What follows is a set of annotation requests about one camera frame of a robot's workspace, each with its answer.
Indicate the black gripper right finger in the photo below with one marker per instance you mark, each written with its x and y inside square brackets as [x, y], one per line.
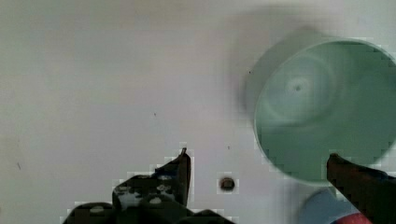
[371, 191]

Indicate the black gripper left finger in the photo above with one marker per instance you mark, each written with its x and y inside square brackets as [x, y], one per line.
[158, 198]

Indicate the green mug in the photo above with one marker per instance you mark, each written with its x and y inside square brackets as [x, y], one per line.
[311, 95]

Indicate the blue bowl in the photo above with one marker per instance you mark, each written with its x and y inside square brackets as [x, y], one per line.
[324, 208]

